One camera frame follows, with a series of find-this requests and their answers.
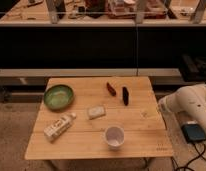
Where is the long workbench shelf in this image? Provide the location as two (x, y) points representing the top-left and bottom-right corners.
(0, 0), (206, 27)

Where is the white plastic bottle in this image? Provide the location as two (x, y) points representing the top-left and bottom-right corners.
(44, 113), (77, 142)

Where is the white sponge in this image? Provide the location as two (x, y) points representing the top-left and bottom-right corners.
(88, 106), (106, 120)

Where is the black cable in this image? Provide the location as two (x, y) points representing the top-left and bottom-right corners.
(171, 142), (206, 171)

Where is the red marker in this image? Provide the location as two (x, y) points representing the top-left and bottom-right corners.
(106, 82), (116, 96)

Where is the black pedal box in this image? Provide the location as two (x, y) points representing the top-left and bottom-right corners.
(181, 124), (206, 143)

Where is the green ceramic bowl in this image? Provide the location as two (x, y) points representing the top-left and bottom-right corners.
(43, 84), (74, 111)

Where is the white ceramic cup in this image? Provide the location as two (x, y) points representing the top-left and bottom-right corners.
(104, 126), (125, 150)

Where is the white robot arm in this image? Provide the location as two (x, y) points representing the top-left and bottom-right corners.
(158, 84), (206, 131)

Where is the wooden folding table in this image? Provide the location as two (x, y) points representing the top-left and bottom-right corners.
(25, 77), (173, 160)

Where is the black marker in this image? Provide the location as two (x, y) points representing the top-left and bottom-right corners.
(122, 87), (129, 106)

